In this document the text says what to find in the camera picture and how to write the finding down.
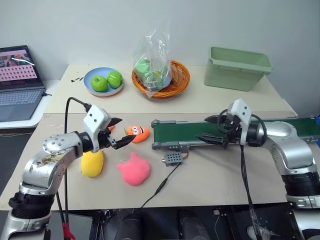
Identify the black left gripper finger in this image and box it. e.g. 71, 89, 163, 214
112, 135, 137, 151
108, 117, 124, 127

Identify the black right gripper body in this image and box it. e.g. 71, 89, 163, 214
219, 110, 242, 149

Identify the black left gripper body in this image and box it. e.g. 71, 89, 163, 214
97, 126, 119, 151

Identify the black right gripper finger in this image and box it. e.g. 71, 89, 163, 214
204, 114, 227, 125
195, 133, 229, 147

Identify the green conveyor belt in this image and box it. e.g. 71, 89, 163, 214
150, 116, 320, 151

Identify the small grey control box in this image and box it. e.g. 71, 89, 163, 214
160, 152, 187, 168

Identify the orange carrot plush toy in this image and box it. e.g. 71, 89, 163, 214
123, 124, 151, 144

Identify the yellow plush toy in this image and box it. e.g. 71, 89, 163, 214
80, 149, 105, 178

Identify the pink plush toy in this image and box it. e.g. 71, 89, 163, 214
116, 151, 152, 187

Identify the green apple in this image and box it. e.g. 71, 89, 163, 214
106, 70, 124, 89
90, 75, 109, 92

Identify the green plastic bin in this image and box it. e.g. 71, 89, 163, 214
203, 46, 274, 92

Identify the blue round plate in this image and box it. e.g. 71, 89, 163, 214
83, 67, 125, 98

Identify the orange woven basket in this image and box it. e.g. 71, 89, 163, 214
131, 59, 191, 99

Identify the clear plastic bag with toys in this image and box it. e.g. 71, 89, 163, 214
132, 26, 174, 100

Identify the white side table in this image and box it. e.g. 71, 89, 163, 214
0, 79, 62, 129

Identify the blue crate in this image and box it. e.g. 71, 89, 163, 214
312, 115, 320, 146

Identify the white shoe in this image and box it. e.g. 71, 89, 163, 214
246, 224, 277, 240

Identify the grey laptop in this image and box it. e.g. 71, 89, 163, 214
0, 45, 47, 123

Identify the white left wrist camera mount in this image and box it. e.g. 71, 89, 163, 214
82, 104, 112, 154

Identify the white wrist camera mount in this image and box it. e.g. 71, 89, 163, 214
226, 98, 252, 146
82, 104, 112, 154

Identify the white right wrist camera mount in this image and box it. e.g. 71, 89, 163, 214
226, 98, 252, 146

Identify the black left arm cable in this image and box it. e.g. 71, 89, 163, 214
56, 96, 91, 240

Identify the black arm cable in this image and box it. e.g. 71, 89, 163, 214
56, 96, 91, 240
216, 112, 268, 240

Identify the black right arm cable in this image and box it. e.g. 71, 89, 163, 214
216, 112, 268, 240

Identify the black cable with inline connector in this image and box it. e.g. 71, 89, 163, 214
138, 164, 181, 209

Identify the red cable clip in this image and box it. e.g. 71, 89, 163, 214
61, 222, 75, 240

